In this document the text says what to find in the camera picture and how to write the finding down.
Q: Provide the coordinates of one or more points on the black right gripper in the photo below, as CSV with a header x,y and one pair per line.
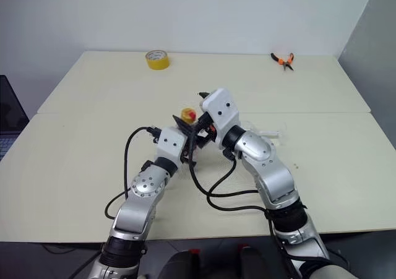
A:
x,y
208,135

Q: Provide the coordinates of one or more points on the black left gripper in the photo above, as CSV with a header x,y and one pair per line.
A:
x,y
195,139

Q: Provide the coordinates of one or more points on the yellow and red bottle cap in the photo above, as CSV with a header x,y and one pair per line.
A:
x,y
187,114

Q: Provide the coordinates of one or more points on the clear wine glass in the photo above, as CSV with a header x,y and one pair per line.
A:
x,y
272,133

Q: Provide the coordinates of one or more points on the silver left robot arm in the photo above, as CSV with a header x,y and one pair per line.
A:
x,y
139,195

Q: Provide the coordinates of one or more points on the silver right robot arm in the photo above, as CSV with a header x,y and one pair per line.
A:
x,y
272,174

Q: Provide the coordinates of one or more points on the yellow tape roll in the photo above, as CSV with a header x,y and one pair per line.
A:
x,y
157,61

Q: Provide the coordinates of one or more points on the orange and black pliers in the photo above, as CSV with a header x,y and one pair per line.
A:
x,y
283,62

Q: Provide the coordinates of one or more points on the dark rounded shape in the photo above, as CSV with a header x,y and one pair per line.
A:
x,y
256,263
179,265

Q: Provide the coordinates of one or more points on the dark laptop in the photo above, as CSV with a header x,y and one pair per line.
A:
x,y
9,112

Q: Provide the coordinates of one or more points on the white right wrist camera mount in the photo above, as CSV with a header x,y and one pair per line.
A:
x,y
221,109

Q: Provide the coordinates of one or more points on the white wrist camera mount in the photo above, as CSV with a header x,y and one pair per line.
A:
x,y
221,109
170,144

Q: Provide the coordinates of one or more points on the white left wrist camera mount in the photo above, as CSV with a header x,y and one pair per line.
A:
x,y
170,144

